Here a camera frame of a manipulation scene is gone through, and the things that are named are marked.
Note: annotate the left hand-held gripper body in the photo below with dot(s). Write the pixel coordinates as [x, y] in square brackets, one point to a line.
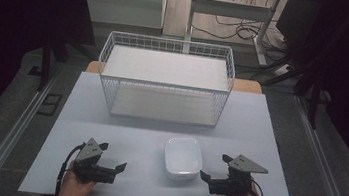
[89, 150]

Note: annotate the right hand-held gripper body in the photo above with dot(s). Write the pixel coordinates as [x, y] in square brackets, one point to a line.
[239, 180]

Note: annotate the white square bowl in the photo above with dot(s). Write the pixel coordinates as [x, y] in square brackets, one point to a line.
[183, 158]

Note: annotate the person's left hand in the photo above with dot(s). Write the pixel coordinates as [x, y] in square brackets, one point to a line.
[73, 187]

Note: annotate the light wooden board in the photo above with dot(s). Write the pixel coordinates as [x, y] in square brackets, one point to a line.
[247, 86]

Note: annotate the white cabinet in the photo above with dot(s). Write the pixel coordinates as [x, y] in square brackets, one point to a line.
[124, 1]

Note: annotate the grey metal floor rail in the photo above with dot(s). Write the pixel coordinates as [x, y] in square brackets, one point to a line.
[11, 135]
[325, 170]

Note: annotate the white metal desk frame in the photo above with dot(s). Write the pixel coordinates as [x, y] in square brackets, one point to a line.
[230, 9]

